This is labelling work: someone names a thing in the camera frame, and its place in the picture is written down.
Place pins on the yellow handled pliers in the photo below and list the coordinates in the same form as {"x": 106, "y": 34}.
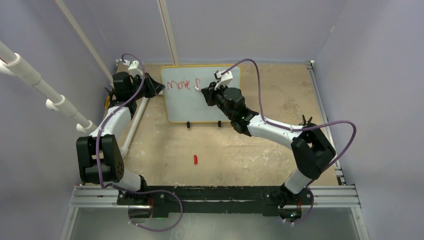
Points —
{"x": 107, "y": 99}

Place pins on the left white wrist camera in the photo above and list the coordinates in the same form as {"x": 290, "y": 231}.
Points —
{"x": 134, "y": 68}

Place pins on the white PVC pipe frame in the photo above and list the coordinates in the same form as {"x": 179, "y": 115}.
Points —
{"x": 39, "y": 31}

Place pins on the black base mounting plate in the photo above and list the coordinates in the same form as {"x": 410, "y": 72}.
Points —
{"x": 161, "y": 200}

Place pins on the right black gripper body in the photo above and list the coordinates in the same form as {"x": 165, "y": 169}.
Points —
{"x": 216, "y": 97}

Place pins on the black handled pliers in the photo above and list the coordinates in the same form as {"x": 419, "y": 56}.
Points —
{"x": 306, "y": 123}

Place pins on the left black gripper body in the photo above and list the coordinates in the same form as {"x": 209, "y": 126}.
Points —
{"x": 142, "y": 88}

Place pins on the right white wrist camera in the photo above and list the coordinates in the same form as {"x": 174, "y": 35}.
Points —
{"x": 223, "y": 78}

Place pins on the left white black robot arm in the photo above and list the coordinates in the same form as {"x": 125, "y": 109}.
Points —
{"x": 99, "y": 156}

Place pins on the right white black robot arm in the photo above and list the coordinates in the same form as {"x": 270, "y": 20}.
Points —
{"x": 311, "y": 149}

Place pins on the yellow framed whiteboard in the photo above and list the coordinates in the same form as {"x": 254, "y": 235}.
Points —
{"x": 182, "y": 102}

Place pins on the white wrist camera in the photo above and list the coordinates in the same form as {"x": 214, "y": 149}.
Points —
{"x": 134, "y": 68}
{"x": 223, "y": 78}

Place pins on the red marker cap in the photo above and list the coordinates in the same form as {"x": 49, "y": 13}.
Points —
{"x": 195, "y": 159}

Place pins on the aluminium extrusion rail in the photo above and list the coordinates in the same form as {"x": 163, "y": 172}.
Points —
{"x": 100, "y": 160}

